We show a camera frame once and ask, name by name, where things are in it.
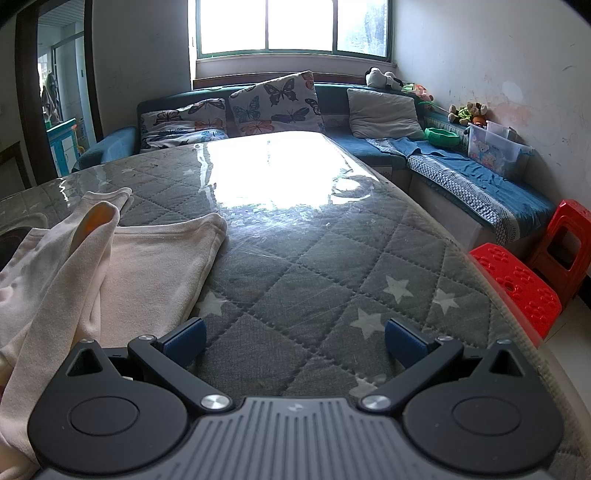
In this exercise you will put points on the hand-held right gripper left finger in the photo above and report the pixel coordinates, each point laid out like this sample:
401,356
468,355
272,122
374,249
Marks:
184,339

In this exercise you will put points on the teal cabinet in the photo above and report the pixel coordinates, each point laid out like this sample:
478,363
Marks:
62,147

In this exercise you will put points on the large butterfly print pillow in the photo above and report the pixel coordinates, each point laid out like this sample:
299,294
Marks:
277,104

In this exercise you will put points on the red plastic stool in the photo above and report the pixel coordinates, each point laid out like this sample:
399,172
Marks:
570,217
517,281

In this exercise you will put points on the blue sofa sheet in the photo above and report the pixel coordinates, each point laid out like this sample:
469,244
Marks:
485,184

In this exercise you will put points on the green pink plush toy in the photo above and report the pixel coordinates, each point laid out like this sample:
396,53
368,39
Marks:
418,91

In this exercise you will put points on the small butterfly print pillow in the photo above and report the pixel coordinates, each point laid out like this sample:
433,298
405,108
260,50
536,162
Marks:
184,115

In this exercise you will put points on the window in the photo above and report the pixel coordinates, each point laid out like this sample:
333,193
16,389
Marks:
295,23

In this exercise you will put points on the green plastic bowl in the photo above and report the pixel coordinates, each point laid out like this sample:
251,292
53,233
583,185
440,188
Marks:
441,137

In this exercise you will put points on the cream cloth towel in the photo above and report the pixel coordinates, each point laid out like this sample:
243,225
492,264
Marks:
152,258

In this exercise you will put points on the clear plastic storage box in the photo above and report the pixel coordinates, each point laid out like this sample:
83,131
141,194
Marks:
494,150

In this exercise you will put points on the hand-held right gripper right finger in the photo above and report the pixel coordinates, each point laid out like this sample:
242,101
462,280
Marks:
406,339

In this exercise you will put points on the green yellow plush toy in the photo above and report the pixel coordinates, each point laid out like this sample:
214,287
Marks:
461,114

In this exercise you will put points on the blue towel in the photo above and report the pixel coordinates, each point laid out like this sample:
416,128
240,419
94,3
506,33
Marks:
401,146

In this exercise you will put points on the grey pillow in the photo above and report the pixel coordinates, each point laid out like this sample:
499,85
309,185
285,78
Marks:
383,113

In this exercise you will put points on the brown teddy bear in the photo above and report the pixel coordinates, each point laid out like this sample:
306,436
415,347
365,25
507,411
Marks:
479,110

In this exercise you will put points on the dark wooden door frame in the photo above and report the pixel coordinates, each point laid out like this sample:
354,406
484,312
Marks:
25,92

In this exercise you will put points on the panda plush toy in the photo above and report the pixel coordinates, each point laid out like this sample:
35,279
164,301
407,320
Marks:
383,77

